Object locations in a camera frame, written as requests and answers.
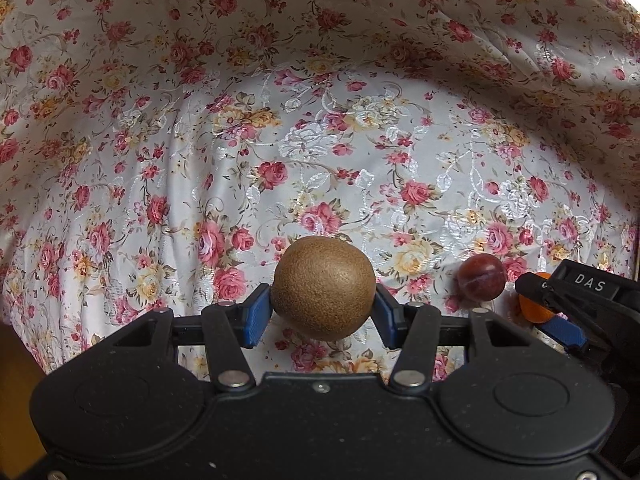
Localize small mandarin orange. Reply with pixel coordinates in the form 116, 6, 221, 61
515, 272, 555, 324

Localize brown kiwi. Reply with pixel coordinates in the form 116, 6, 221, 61
270, 236, 376, 341

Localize floral tablecloth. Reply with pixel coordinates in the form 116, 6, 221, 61
1, 0, 639, 371

